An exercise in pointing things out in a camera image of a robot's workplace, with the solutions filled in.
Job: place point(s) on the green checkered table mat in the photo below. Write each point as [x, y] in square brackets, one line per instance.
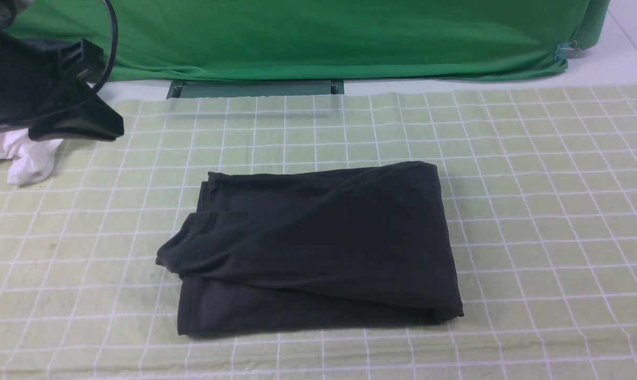
[540, 195]

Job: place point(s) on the white crumpled garment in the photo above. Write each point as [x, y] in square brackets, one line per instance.
[32, 161]

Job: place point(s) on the green backdrop cloth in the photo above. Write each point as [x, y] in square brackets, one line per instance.
[483, 41]

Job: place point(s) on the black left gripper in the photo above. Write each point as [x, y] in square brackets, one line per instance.
[44, 89]

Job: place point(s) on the dark gray long-sleeve top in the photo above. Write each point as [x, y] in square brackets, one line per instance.
[338, 249]

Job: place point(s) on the blue binder clip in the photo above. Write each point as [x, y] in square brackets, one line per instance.
[566, 51]

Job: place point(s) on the dark green metal base bracket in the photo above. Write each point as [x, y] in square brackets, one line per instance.
[193, 89]

